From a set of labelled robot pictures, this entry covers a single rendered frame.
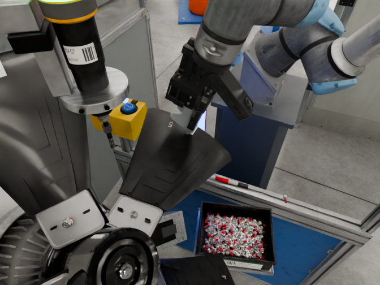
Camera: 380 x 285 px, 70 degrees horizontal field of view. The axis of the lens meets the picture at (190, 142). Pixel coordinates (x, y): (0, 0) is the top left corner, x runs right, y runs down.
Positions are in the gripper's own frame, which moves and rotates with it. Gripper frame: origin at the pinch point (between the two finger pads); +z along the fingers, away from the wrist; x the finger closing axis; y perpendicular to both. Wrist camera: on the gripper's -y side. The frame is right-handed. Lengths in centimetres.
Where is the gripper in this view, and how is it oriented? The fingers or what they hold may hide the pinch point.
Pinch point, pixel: (191, 130)
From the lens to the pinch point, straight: 61.0
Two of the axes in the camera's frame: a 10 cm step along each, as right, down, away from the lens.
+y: -8.8, -4.7, 0.3
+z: -2.8, 5.7, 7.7
